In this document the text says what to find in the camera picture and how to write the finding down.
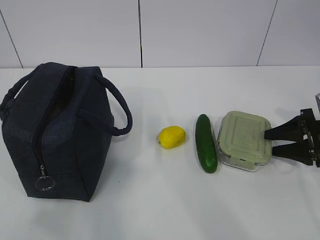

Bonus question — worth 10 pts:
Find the yellow lemon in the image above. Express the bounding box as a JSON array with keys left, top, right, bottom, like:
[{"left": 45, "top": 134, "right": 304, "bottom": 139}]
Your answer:
[{"left": 158, "top": 125, "right": 186, "bottom": 149}]

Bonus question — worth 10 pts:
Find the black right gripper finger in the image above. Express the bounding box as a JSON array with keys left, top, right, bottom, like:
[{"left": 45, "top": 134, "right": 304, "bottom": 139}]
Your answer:
[
  {"left": 272, "top": 142, "right": 313, "bottom": 166},
  {"left": 264, "top": 115, "right": 308, "bottom": 140}
]

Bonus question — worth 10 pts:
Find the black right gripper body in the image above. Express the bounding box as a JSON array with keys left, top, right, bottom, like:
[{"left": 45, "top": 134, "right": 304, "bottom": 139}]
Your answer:
[{"left": 300, "top": 108, "right": 320, "bottom": 168}]

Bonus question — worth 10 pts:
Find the navy blue lunch bag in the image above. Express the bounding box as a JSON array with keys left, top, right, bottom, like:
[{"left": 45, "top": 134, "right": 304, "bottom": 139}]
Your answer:
[{"left": 0, "top": 62, "right": 133, "bottom": 202}]

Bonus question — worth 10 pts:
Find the green cucumber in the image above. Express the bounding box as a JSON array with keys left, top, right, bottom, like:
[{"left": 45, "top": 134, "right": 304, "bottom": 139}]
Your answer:
[{"left": 195, "top": 114, "right": 218, "bottom": 174}]

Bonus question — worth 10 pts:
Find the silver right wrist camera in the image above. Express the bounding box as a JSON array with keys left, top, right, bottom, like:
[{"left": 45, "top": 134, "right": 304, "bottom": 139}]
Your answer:
[{"left": 315, "top": 93, "right": 320, "bottom": 111}]

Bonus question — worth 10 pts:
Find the green lidded glass container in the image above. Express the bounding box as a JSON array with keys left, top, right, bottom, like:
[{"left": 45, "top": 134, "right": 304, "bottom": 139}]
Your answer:
[{"left": 216, "top": 111, "right": 272, "bottom": 172}]

